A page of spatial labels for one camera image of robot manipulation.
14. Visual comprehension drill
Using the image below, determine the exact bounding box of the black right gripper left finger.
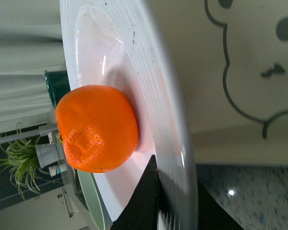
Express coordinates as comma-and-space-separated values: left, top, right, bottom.
111, 155, 160, 230

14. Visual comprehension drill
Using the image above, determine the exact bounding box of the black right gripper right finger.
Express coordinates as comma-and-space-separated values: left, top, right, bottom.
197, 180, 243, 230

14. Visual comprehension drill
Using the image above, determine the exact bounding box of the orange mandarin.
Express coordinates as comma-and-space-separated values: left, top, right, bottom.
55, 85, 139, 173

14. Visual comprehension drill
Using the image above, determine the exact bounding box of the white ridged plate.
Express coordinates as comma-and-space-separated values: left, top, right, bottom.
60, 0, 198, 230

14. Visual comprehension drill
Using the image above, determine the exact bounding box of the pale green bowl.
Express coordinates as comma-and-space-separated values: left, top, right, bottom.
77, 171, 107, 230

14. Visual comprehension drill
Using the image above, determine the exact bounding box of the potted green plant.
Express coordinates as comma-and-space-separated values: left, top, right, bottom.
0, 134, 56, 199

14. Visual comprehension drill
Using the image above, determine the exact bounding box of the dark green enamel mug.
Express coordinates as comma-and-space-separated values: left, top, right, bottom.
44, 70, 71, 108

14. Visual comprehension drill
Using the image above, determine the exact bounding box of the cream bear tray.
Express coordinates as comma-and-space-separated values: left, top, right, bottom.
151, 0, 288, 166

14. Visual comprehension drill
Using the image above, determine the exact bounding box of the grey curtain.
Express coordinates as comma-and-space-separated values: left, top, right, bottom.
0, 0, 65, 133

